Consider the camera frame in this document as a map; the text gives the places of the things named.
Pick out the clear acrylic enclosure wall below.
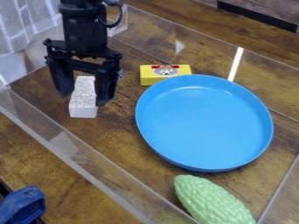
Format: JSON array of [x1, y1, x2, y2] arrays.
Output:
[[0, 0, 299, 224]]

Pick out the green bitter gourd toy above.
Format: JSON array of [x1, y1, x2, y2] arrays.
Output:
[[173, 175, 256, 224]]

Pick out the white grid curtain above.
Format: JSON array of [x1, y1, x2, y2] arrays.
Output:
[[0, 0, 61, 56]]

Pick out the yellow rectangular box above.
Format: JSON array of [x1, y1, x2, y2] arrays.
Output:
[[140, 65, 192, 86]]

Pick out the black cable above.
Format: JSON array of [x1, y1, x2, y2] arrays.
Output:
[[97, 0, 124, 29]]

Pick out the blue round tray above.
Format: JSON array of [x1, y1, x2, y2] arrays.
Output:
[[134, 74, 273, 172]]

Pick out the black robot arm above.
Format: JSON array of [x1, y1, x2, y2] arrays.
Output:
[[42, 0, 122, 107]]

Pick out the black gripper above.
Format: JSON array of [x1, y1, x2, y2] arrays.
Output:
[[42, 3, 124, 107]]

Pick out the white speckled foam block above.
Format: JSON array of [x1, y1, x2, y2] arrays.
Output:
[[69, 76, 98, 118]]

